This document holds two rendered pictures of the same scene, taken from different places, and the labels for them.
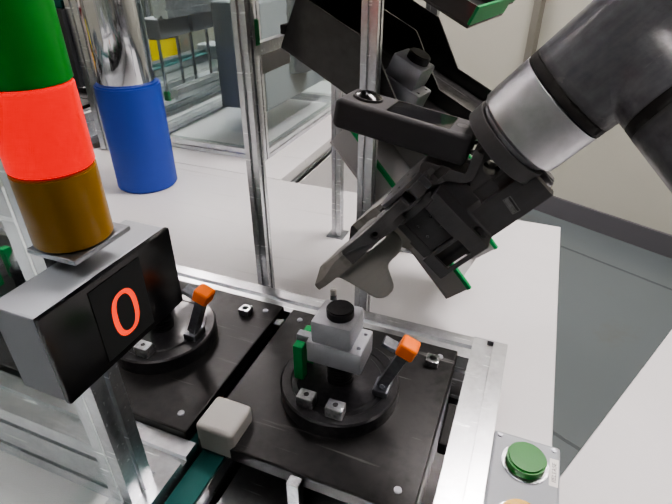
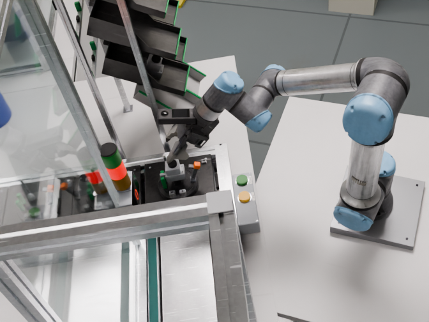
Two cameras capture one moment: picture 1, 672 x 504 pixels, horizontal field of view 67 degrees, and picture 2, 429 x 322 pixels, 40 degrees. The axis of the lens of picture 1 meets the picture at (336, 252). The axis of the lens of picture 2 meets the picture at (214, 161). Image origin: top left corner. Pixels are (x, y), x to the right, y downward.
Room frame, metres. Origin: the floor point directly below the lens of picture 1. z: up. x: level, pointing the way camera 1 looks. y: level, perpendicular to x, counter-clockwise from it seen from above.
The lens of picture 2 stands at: (-0.81, 0.23, 2.55)
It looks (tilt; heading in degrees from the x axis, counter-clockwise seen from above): 50 degrees down; 343
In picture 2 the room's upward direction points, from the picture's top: 13 degrees counter-clockwise
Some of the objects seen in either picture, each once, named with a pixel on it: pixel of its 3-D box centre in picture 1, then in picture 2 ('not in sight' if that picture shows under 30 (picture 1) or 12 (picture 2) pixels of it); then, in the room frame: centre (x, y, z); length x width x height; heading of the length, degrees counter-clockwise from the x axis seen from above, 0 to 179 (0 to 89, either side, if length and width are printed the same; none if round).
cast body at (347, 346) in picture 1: (331, 330); (171, 169); (0.43, 0.00, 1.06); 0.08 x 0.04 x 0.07; 68
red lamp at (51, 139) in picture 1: (39, 125); (115, 167); (0.29, 0.18, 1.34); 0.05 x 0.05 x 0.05
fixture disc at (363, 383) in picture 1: (339, 383); (178, 183); (0.43, 0.00, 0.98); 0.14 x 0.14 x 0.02
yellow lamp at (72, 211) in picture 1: (63, 201); (120, 179); (0.29, 0.18, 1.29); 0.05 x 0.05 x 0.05
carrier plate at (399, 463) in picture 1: (339, 394); (179, 187); (0.43, 0.00, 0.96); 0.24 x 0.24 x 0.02; 68
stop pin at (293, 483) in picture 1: (295, 492); not in sight; (0.31, 0.04, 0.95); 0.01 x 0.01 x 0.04; 68
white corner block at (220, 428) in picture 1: (225, 426); not in sight; (0.37, 0.12, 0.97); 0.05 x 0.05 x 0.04; 68
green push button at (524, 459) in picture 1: (525, 462); (242, 180); (0.33, -0.20, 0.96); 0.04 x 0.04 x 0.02
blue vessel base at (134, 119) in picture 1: (138, 134); not in sight; (1.28, 0.52, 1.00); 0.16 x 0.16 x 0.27
